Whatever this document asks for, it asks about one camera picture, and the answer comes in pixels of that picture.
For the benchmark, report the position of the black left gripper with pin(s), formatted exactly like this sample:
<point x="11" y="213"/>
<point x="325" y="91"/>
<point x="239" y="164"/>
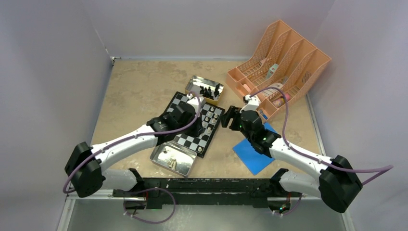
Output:
<point x="198" y="128"/>

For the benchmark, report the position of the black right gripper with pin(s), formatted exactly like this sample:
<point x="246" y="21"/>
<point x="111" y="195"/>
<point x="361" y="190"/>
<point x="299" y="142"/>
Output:
<point x="226" y="118"/>

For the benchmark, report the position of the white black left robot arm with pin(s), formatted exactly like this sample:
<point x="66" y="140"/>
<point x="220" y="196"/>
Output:
<point x="87" y="167"/>

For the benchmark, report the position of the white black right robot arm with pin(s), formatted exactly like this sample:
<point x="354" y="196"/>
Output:
<point x="302" y="162"/>

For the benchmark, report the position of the black white chess board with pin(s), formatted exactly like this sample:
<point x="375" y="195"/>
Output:
<point x="204" y="139"/>

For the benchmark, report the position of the black chess pieces pile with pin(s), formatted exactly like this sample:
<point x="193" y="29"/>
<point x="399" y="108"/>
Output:
<point x="209" y="93"/>

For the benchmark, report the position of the white chess pieces pile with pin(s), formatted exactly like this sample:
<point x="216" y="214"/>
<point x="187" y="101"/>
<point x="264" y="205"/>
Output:
<point x="172" y="163"/>

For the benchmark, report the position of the yellow metal tin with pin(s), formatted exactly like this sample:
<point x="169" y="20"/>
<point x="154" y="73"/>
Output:
<point x="194" y="85"/>

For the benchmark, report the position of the silver lilac metal tin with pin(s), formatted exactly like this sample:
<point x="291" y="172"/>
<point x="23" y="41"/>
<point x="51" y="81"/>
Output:
<point x="185" y="157"/>

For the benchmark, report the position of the blue mat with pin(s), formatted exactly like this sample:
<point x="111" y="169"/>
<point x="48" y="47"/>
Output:
<point x="254" y="161"/>

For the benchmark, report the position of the pink desk file organizer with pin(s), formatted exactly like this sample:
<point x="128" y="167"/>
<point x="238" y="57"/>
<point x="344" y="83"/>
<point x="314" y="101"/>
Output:
<point x="283" y="59"/>

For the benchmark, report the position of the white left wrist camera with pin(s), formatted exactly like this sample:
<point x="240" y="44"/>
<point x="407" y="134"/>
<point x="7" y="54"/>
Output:
<point x="196" y="101"/>

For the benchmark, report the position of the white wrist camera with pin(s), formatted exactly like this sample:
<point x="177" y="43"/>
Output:
<point x="196" y="101"/>
<point x="251" y="103"/>

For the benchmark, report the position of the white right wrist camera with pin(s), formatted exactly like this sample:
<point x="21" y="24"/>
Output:
<point x="251" y="103"/>

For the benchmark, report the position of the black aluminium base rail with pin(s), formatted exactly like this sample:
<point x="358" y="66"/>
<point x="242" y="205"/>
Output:
<point x="275" y="193"/>

